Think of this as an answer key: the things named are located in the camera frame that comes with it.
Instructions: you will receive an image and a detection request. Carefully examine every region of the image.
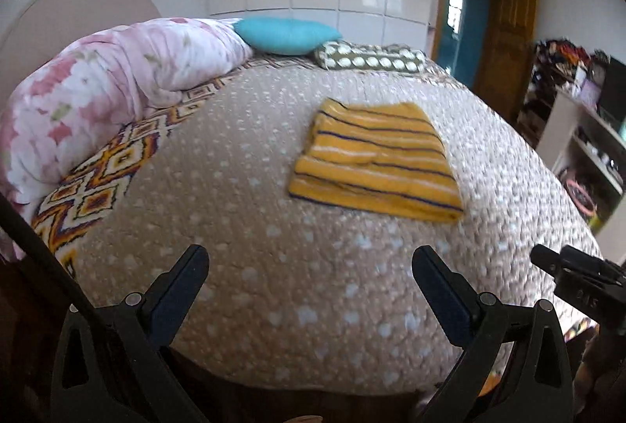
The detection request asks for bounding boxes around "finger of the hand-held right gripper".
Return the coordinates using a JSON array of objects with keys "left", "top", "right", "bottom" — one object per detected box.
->
[
  {"left": 531, "top": 244, "right": 564, "bottom": 278},
  {"left": 561, "top": 246, "right": 626, "bottom": 280}
]

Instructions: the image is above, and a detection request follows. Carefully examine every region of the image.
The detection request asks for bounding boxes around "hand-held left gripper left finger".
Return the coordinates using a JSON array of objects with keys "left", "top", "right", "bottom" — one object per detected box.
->
[{"left": 51, "top": 244, "right": 210, "bottom": 423}]

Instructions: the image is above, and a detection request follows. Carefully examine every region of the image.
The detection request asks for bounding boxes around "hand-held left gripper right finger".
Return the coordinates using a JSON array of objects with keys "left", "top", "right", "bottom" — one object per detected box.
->
[{"left": 412, "top": 246, "right": 573, "bottom": 423}]

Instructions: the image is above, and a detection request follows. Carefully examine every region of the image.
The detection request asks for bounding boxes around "yellow striped sweater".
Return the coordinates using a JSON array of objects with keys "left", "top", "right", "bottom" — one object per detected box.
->
[{"left": 288, "top": 98, "right": 465, "bottom": 224}]

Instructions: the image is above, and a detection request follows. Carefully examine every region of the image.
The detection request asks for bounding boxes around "beige quilted bedspread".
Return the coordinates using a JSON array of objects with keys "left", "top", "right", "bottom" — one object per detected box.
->
[{"left": 73, "top": 59, "right": 604, "bottom": 397}]

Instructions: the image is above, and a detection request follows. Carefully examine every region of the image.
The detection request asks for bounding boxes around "white shelf unit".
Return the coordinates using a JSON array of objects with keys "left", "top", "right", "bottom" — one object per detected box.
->
[{"left": 538, "top": 91, "right": 626, "bottom": 253}]

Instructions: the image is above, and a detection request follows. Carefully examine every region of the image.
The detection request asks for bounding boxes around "colourful diamond-pattern blanket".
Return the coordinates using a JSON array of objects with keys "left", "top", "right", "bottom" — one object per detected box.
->
[{"left": 30, "top": 61, "right": 255, "bottom": 280}]

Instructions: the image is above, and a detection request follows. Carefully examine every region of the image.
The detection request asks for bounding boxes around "dark flat screen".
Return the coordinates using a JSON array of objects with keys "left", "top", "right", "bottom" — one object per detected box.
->
[{"left": 599, "top": 56, "right": 626, "bottom": 121}]

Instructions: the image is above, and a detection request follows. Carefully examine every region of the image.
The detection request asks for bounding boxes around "rack of assorted clutter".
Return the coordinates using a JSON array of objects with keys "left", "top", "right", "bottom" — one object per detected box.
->
[{"left": 518, "top": 39, "right": 612, "bottom": 145}]

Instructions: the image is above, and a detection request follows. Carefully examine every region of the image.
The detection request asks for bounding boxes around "pink floral duvet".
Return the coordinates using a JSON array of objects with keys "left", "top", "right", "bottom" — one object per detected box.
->
[{"left": 0, "top": 16, "right": 255, "bottom": 262}]

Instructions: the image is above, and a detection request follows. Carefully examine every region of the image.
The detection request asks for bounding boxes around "wooden door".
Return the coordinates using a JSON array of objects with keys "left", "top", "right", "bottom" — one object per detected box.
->
[{"left": 477, "top": 0, "right": 541, "bottom": 121}]

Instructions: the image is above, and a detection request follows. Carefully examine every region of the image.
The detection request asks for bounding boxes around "olive white-dotted pillow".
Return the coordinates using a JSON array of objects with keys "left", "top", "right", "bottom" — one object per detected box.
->
[{"left": 313, "top": 40, "right": 427, "bottom": 74}]

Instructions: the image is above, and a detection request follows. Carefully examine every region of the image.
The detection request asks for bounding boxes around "blue glass pane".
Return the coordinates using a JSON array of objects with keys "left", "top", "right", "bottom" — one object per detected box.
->
[{"left": 435, "top": 0, "right": 492, "bottom": 86}]

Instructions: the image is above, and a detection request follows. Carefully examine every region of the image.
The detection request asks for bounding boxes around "blue pillow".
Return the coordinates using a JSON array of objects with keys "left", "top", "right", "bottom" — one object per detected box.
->
[{"left": 233, "top": 16, "right": 343, "bottom": 56}]

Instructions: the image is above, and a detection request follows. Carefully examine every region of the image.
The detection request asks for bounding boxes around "beige arched headboard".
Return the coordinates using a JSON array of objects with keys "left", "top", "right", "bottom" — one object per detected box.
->
[{"left": 0, "top": 0, "right": 163, "bottom": 84}]

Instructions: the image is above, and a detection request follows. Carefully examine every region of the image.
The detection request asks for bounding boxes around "pink ring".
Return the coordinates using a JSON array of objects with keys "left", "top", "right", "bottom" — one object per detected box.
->
[{"left": 561, "top": 166, "right": 601, "bottom": 217}]

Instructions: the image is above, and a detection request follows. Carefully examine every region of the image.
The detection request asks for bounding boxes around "black strap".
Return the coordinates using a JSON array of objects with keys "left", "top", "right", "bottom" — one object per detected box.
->
[{"left": 0, "top": 195, "right": 94, "bottom": 311}]

